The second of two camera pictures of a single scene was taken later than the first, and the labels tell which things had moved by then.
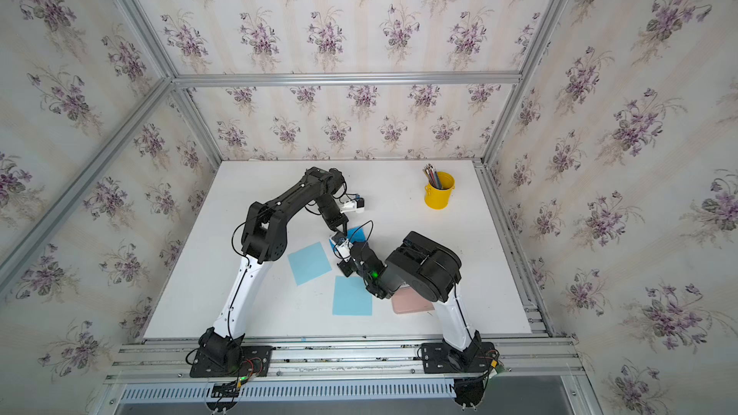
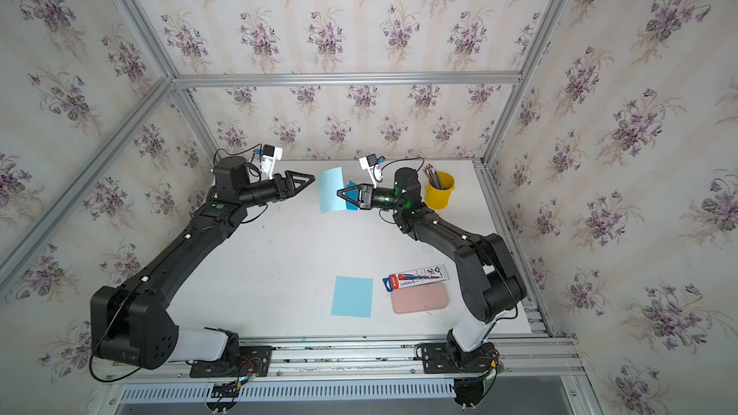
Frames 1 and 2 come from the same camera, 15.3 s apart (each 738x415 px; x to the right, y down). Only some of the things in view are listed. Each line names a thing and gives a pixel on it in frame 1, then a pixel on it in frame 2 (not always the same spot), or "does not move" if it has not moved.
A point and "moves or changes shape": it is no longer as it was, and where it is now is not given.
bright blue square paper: [356, 234] to [355, 194]
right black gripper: [342, 268] to [363, 197]
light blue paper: [308, 262] moves or changes shape
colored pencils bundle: [431, 176] does not move
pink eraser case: [405, 300] does not move
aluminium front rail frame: [171, 361] does not move
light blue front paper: [351, 297] does not move
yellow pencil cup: [439, 198] does not move
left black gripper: [342, 220] to [282, 187]
